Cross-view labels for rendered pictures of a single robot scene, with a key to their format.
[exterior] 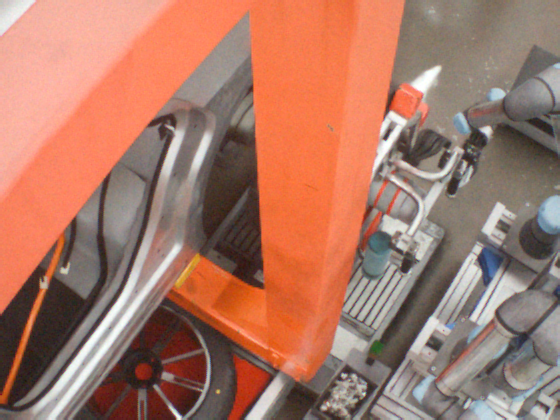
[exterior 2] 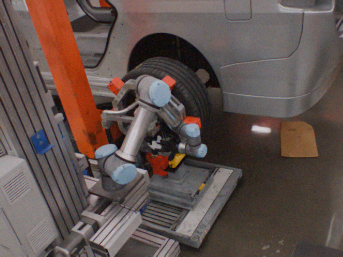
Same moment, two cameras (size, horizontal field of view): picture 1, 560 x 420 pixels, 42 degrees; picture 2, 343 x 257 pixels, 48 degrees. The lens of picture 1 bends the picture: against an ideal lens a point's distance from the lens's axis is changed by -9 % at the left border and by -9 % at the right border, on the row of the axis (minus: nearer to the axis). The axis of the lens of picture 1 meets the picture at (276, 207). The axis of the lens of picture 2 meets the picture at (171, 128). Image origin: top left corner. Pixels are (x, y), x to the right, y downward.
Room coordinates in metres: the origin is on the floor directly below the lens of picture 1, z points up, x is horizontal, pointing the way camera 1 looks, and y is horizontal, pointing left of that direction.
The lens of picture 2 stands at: (1.40, -2.56, 2.08)
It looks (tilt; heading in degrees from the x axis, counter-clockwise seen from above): 31 degrees down; 92
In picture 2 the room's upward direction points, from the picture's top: 11 degrees counter-clockwise
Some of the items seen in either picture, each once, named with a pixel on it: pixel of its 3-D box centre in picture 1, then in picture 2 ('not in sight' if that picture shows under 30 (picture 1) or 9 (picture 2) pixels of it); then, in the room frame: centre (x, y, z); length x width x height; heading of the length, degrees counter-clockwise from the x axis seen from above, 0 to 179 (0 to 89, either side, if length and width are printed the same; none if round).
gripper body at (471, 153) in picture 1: (472, 148); (171, 144); (1.31, -0.68, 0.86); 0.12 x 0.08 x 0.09; 146
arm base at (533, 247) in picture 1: (542, 233); (113, 175); (0.98, -0.90, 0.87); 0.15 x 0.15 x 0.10
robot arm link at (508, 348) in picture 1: (487, 346); not in sight; (0.57, -0.62, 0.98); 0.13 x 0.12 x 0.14; 41
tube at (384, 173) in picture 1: (397, 199); (120, 102); (1.04, -0.36, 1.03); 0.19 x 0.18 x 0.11; 56
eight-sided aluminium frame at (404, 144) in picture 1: (373, 182); (149, 119); (1.19, -0.32, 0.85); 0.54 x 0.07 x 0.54; 146
